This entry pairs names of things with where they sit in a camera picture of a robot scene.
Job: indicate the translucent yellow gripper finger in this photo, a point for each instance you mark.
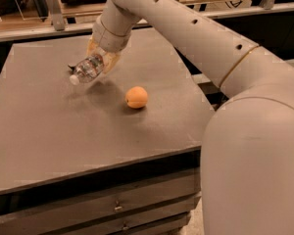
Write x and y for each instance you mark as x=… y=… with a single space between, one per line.
x=92 y=48
x=110 y=60

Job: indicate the clear plastic water bottle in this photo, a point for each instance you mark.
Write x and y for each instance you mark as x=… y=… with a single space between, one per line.
x=87 y=70

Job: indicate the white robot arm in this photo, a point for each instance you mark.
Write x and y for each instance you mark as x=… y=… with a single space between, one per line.
x=247 y=154

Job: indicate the black rxbar chocolate wrapper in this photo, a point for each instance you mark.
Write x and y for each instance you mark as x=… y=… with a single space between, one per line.
x=72 y=68

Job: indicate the orange apricot fruit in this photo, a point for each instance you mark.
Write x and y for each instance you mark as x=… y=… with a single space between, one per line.
x=136 y=97

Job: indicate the grey drawer cabinet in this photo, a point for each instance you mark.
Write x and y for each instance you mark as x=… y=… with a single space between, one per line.
x=69 y=152

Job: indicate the upper drawer metal knob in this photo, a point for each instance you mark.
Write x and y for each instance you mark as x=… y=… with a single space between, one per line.
x=118 y=207

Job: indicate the wooden counter with metal rail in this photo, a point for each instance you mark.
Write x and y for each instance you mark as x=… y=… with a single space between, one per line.
x=14 y=27

